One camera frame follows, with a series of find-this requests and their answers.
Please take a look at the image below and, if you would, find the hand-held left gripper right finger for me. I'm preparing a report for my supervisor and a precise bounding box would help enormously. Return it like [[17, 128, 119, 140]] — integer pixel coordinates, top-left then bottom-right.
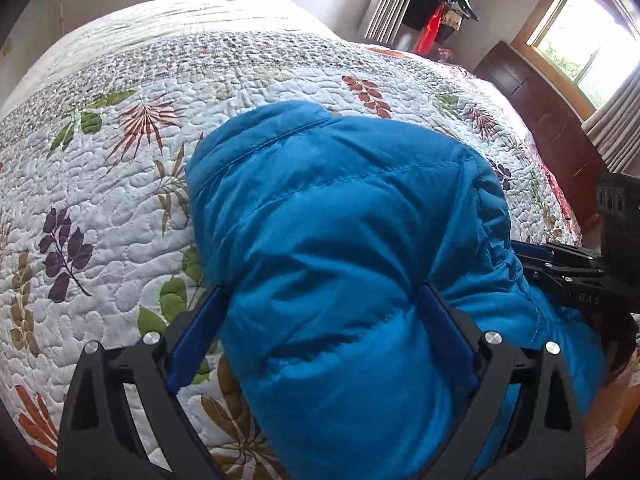
[[417, 282, 586, 480]]

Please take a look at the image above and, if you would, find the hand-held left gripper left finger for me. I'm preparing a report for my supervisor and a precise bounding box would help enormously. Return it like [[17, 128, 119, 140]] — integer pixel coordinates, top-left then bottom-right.
[[57, 285, 231, 480]]

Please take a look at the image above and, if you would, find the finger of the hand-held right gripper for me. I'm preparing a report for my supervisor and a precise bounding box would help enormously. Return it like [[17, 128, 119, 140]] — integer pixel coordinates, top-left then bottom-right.
[[511, 241, 603, 271], [522, 262, 601, 305]]

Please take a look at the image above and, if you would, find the blue puffer jacket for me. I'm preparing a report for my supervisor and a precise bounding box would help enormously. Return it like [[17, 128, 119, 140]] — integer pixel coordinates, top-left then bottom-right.
[[185, 101, 608, 480]]

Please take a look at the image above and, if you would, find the person's right forearm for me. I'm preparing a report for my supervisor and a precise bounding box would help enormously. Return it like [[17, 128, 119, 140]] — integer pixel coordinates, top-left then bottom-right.
[[582, 355, 636, 476]]

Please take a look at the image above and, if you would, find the grey pleated curtain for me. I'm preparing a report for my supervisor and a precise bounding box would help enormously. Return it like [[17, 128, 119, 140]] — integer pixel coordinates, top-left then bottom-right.
[[580, 67, 640, 173], [360, 0, 431, 51]]

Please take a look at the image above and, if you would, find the dark wooden headboard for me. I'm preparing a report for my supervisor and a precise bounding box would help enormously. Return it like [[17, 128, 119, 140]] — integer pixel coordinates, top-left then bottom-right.
[[472, 41, 608, 233]]

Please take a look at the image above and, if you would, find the floral quilted bedspread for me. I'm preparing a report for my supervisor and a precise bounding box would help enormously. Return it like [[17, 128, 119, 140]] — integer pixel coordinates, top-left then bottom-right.
[[0, 0, 583, 480]]

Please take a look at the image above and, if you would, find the narrow wooden framed window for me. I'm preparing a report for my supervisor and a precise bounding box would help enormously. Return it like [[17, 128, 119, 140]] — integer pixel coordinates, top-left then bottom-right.
[[512, 0, 640, 111]]

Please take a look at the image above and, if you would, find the red hanging bag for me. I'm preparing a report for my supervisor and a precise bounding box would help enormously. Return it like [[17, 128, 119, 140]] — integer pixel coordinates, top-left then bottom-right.
[[415, 5, 446, 56]]

